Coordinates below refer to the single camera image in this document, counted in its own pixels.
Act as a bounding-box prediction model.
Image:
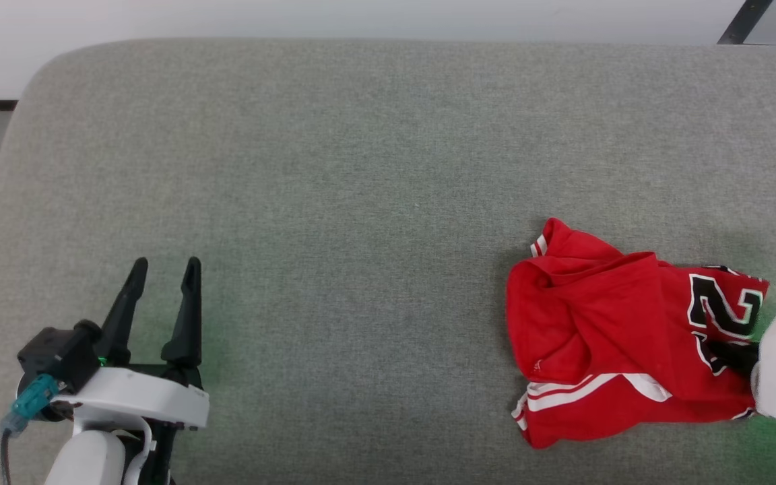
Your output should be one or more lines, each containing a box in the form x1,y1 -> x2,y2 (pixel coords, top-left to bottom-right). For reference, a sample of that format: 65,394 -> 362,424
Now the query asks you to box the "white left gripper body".
50,364 -> 211,432

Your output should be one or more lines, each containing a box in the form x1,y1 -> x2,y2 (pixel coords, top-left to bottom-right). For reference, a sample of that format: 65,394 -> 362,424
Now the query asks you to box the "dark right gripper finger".
705,339 -> 761,360
717,357 -> 759,379

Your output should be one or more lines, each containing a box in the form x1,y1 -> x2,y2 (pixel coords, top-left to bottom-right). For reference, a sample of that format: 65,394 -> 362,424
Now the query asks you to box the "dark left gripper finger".
160,256 -> 203,370
94,257 -> 149,368

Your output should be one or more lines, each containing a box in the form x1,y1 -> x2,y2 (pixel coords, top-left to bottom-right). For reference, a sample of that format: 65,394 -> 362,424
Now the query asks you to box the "red jersey with white trim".
505,216 -> 770,450

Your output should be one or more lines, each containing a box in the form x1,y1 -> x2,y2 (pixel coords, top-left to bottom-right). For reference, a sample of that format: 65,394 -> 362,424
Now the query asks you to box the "grey fabric sofa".
0,38 -> 776,485

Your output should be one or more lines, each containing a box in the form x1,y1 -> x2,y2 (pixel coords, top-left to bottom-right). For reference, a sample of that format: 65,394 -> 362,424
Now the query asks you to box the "black slanted bar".
717,0 -> 774,45

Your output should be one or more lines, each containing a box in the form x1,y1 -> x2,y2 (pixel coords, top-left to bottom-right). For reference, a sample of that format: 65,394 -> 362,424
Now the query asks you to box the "teal left cable connector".
0,373 -> 60,436

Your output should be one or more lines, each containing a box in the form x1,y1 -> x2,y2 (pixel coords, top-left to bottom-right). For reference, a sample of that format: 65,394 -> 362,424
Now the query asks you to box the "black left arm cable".
0,427 -> 17,485

